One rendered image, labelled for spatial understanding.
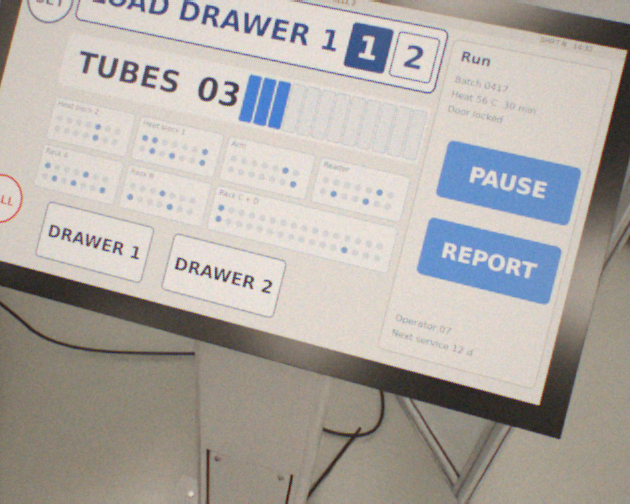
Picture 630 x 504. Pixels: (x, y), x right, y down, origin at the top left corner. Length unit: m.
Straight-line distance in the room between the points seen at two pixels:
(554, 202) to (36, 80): 0.42
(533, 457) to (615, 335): 0.66
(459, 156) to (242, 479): 0.55
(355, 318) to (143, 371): 1.29
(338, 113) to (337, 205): 0.07
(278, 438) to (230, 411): 0.07
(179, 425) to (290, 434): 0.88
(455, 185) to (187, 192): 0.21
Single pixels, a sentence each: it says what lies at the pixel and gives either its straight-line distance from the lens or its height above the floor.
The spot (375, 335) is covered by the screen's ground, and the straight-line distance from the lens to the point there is 0.44.
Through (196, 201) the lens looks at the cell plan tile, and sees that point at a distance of 0.46.
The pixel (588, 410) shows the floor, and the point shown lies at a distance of 1.92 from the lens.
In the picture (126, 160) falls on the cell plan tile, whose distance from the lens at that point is 0.49.
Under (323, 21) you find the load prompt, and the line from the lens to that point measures 0.48.
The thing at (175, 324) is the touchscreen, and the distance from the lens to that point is 0.47.
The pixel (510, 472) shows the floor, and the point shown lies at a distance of 1.67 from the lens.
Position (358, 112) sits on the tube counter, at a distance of 0.46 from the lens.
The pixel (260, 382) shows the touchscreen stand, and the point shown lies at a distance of 0.66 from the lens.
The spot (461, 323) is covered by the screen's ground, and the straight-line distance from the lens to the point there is 0.44.
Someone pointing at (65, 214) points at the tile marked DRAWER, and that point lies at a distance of 0.51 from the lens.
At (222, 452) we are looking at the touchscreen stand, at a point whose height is 0.62.
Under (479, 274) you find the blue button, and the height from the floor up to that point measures 1.04.
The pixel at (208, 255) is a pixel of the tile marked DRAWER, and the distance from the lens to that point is 0.46.
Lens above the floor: 1.31
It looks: 39 degrees down
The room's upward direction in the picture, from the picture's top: 9 degrees clockwise
